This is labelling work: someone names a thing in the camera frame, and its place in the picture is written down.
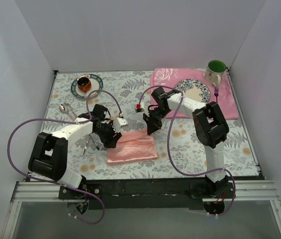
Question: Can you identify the green inside floral mug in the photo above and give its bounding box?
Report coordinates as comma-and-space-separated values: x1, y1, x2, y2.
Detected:
203, 60, 226, 87

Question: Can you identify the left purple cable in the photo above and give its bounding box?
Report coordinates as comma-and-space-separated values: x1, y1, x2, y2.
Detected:
7, 90, 123, 224

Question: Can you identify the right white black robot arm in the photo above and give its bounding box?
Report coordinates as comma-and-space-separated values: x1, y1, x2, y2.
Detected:
136, 85, 229, 198

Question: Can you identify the aluminium frame rail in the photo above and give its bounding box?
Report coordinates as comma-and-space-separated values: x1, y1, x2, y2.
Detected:
11, 180, 280, 202

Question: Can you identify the purple plastic fork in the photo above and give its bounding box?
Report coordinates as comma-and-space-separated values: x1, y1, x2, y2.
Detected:
214, 87, 219, 102

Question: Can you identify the small brown cup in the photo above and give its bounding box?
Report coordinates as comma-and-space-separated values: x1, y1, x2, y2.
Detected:
77, 77, 92, 93

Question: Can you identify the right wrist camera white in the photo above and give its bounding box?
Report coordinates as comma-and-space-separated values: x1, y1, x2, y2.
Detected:
135, 102, 145, 113

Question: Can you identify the salmon pink cloth napkin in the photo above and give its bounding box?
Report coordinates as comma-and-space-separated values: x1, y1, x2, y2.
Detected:
107, 129, 157, 164

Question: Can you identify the blue floral patterned plate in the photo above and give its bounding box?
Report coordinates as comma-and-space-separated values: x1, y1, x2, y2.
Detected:
174, 79, 211, 103

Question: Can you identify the purple cable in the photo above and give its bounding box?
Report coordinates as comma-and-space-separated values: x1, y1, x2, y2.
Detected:
135, 86, 237, 217
7, 90, 123, 224

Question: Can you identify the green rimmed white saucer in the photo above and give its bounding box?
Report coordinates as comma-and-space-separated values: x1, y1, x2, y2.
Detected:
71, 74, 103, 99

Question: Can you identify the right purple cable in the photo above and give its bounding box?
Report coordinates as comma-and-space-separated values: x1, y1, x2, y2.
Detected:
135, 86, 237, 217

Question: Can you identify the pink rose placemat cloth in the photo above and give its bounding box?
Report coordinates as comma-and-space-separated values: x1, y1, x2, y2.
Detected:
150, 68, 239, 120

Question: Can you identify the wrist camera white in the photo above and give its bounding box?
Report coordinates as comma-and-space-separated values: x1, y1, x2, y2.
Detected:
135, 102, 145, 113
113, 117, 128, 132

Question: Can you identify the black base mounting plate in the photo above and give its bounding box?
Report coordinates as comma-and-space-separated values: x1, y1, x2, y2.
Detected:
58, 178, 238, 210

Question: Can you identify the large silver spoon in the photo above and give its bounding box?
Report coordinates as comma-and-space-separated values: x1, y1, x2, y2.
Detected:
59, 104, 76, 121

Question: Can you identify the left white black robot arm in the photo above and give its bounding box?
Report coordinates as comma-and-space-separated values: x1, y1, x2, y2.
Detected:
28, 104, 128, 199

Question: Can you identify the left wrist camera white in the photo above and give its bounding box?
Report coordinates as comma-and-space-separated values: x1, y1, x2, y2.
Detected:
113, 117, 128, 132

